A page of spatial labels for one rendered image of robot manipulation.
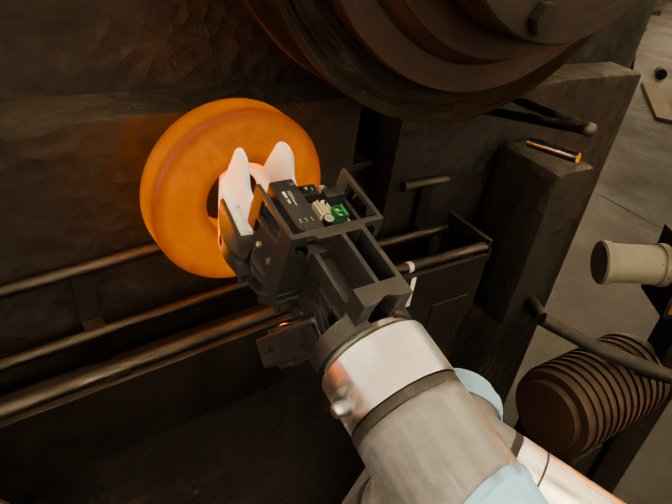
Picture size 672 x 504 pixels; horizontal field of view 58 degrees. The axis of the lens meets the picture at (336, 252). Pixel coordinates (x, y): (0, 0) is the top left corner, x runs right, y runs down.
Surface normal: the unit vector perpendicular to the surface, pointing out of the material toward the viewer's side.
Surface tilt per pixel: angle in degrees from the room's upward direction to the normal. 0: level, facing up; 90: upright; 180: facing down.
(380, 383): 42
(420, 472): 54
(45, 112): 0
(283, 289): 105
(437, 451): 30
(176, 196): 88
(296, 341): 90
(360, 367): 46
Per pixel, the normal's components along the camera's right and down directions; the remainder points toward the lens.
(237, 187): -0.86, 0.18
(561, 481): 0.27, -0.73
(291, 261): 0.49, 0.72
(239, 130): 0.55, 0.49
